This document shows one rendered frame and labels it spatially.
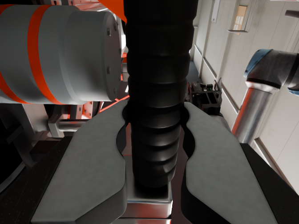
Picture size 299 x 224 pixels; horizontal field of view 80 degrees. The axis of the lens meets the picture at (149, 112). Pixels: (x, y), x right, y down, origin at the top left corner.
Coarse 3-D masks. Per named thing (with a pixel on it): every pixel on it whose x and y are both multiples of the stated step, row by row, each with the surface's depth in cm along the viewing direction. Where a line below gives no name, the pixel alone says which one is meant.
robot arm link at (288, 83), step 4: (296, 56) 59; (296, 60) 58; (296, 64) 58; (292, 68) 59; (296, 68) 58; (292, 72) 59; (296, 72) 58; (288, 76) 60; (292, 76) 59; (296, 76) 59; (288, 80) 61; (292, 80) 60; (296, 80) 59; (284, 84) 63; (288, 84) 62; (292, 84) 61; (296, 84) 60; (288, 88) 64; (292, 88) 63; (296, 88) 61; (292, 92) 63; (296, 92) 61
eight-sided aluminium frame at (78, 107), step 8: (48, 0) 43; (56, 0) 45; (64, 0) 43; (72, 0) 45; (56, 104) 50; (64, 104) 51; (72, 104) 50; (80, 104) 52; (56, 112) 49; (64, 112) 51; (72, 112) 49; (80, 112) 52
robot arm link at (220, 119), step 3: (213, 117) 38; (216, 117) 38; (219, 117) 38; (222, 117) 38; (219, 120) 37; (222, 120) 37; (225, 120) 38; (222, 123) 37; (225, 123) 37; (225, 126) 36; (228, 126) 37; (228, 129) 36; (231, 132) 36
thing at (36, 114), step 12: (0, 108) 30; (12, 108) 30; (24, 108) 30; (36, 108) 33; (12, 120) 31; (24, 120) 31; (36, 120) 33; (24, 132) 32; (36, 132) 33; (24, 144) 34; (24, 156) 36
